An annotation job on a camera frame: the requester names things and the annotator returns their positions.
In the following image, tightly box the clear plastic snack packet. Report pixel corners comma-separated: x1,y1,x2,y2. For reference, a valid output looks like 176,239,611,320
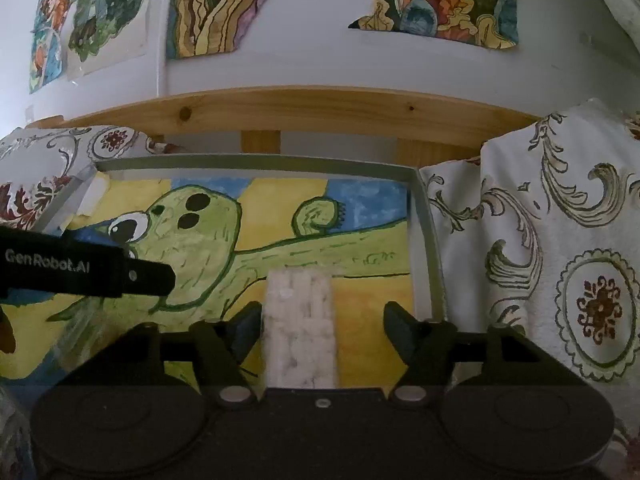
50,295,132,386

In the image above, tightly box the printed floral blanket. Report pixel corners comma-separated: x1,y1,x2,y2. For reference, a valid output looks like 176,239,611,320
0,99,640,480

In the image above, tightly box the grey tray with frog painting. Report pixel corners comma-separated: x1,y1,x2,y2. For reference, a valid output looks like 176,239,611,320
37,152,448,386

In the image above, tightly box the flower landscape wall poster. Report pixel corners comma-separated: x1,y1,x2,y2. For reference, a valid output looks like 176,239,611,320
348,0,519,52

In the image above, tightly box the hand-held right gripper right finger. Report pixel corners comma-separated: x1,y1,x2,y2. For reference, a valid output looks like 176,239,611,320
382,302,543,408

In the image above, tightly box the white wall conduit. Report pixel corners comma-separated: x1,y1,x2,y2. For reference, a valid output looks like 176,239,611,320
154,0,170,97

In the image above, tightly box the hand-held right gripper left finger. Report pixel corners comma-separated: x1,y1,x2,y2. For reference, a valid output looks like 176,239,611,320
112,304,264,408

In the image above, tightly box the white rice cracker packet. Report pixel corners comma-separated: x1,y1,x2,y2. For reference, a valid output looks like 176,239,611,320
261,267,337,390

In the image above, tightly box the swirl pattern wall poster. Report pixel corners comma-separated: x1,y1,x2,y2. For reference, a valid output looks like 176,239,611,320
166,0,278,61

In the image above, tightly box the orange figure wall poster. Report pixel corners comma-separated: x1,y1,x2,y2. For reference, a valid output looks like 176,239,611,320
29,0,68,95

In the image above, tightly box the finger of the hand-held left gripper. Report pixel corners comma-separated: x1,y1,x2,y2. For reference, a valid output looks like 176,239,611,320
124,258,177,296

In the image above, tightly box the blond figure wall poster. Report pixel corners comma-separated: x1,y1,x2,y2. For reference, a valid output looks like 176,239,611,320
64,0,153,80

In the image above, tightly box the clear plastic sheet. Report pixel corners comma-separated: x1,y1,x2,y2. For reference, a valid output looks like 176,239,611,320
40,165,111,233

